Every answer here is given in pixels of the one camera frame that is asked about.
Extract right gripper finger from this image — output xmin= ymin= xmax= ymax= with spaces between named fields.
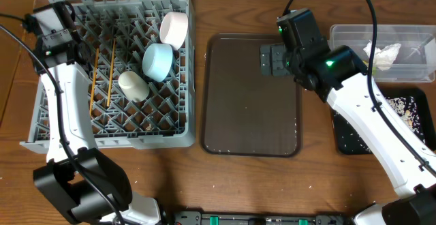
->
xmin=260 ymin=60 xmax=288 ymax=77
xmin=260 ymin=43 xmax=286 ymax=61

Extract wooden chopstick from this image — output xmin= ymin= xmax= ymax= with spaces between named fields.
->
xmin=89 ymin=48 xmax=99 ymax=117
xmin=106 ymin=38 xmax=116 ymax=108

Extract pale green cup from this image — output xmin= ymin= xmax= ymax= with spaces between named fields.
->
xmin=118 ymin=71 xmax=150 ymax=102

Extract white tissue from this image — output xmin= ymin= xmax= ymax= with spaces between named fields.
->
xmin=373 ymin=43 xmax=401 ymax=72

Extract light blue bowl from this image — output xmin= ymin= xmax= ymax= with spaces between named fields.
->
xmin=142 ymin=43 xmax=174 ymax=82

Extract pink bowl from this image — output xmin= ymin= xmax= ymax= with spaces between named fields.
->
xmin=159 ymin=12 xmax=189 ymax=50

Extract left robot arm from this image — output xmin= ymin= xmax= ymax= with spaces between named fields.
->
xmin=33 ymin=27 xmax=162 ymax=224

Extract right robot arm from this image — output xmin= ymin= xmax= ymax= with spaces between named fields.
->
xmin=260 ymin=38 xmax=435 ymax=224

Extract grey plastic dishwasher rack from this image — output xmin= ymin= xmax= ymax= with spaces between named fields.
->
xmin=25 ymin=0 xmax=196 ymax=155

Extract dark brown serving tray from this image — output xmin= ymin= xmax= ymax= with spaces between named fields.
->
xmin=200 ymin=33 xmax=302 ymax=158

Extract clear plastic container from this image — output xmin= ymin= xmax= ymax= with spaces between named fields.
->
xmin=330 ymin=24 xmax=435 ymax=83

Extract spilled rice and shells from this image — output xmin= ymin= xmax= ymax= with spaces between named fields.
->
xmin=332 ymin=96 xmax=426 ymax=155

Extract black plastic tray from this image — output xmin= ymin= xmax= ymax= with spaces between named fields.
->
xmin=332 ymin=86 xmax=435 ymax=155

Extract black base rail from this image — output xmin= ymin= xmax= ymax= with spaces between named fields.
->
xmin=172 ymin=211 xmax=354 ymax=225

